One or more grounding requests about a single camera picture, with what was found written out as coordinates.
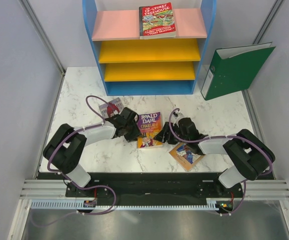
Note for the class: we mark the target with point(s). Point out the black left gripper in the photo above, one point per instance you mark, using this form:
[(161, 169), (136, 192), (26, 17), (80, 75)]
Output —
[(136, 134)]

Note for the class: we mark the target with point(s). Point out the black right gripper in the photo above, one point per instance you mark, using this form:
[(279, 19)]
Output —
[(163, 137)]

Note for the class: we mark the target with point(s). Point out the tan Othello book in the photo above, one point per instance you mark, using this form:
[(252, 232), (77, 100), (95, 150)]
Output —
[(183, 155)]

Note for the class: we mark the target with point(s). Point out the orange Roald Dahl book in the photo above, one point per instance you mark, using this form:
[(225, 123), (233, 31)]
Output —
[(149, 124)]

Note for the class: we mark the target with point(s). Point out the pink castle cover book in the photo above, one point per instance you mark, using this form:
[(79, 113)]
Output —
[(111, 108)]

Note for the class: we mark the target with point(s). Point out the red treehouse book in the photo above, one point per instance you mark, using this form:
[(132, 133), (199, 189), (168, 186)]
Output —
[(157, 20)]

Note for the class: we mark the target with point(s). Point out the dark blue 1984 book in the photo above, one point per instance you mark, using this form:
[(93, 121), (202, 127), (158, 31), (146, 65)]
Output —
[(154, 37)]

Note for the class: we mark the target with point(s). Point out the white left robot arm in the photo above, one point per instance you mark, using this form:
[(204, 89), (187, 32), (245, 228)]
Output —
[(66, 147)]

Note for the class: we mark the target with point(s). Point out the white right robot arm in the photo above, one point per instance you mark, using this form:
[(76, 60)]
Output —
[(251, 158)]

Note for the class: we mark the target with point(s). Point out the blue shelf unit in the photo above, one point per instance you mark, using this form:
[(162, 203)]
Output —
[(130, 66)]

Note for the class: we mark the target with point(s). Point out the green lever arch binder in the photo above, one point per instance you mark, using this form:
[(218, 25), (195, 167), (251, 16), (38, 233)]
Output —
[(233, 69)]

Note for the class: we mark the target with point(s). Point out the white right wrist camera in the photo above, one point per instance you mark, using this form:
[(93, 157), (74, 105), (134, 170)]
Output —
[(177, 116)]

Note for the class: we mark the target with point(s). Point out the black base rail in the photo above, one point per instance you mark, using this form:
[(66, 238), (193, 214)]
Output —
[(156, 188)]

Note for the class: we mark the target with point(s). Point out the light blue cable duct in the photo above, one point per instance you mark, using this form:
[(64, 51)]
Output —
[(83, 204)]

